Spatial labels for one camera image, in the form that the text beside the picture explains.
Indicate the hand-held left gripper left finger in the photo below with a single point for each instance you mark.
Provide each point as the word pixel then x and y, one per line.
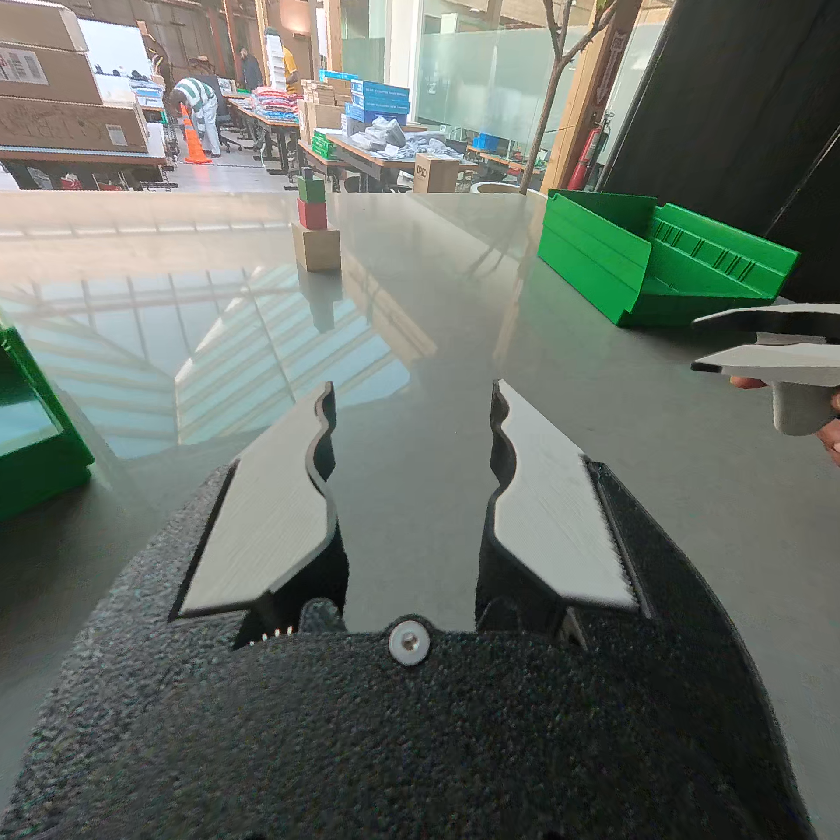
pixel 269 531

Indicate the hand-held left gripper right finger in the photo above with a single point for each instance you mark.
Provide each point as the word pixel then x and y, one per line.
pixel 558 531

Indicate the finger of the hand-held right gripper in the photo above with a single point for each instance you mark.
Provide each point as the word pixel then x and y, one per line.
pixel 787 318
pixel 794 367

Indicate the green plastic bin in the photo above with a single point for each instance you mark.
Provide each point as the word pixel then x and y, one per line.
pixel 590 249
pixel 39 459

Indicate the large plain wooden cube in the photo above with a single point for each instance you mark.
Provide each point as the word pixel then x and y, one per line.
pixel 318 249

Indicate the red wooden cube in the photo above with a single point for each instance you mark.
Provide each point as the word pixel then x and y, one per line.
pixel 312 213

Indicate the small dark green wooden cube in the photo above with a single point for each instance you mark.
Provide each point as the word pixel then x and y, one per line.
pixel 312 189

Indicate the black fabric room divider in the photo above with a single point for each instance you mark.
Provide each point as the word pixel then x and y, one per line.
pixel 722 98

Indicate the red fire extinguisher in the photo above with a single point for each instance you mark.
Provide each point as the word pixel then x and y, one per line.
pixel 587 157

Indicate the wooden pillar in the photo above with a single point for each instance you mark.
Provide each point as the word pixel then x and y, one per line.
pixel 590 85

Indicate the thin metal pole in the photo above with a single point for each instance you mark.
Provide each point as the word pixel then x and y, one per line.
pixel 548 98

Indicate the blue storage bin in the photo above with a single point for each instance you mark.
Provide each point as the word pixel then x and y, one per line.
pixel 491 141

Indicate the printed cardboard box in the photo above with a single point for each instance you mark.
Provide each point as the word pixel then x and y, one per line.
pixel 436 174

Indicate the wooden table with clutter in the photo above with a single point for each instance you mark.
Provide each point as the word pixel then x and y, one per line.
pixel 367 157

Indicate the orange traffic cone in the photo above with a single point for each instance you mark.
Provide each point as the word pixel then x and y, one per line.
pixel 195 144

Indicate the long table with folded clothes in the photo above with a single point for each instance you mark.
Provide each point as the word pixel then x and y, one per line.
pixel 262 124

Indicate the pile of grey bagged clothes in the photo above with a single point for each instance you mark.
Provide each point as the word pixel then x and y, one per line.
pixel 387 134

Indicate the wooden work table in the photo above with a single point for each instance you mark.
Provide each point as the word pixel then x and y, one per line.
pixel 79 157

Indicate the stack of folded clothes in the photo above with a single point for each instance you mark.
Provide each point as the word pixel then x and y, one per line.
pixel 272 105

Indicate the stack of flat cardboard boxes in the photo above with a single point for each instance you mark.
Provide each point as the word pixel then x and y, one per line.
pixel 325 105

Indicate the stack of blue boxes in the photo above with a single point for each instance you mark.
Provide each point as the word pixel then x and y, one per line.
pixel 380 98

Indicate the large scribbled cardboard box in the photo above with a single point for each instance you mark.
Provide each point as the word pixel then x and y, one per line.
pixel 65 124

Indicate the small plain cardboard box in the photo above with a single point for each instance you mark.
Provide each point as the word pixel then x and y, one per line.
pixel 39 23

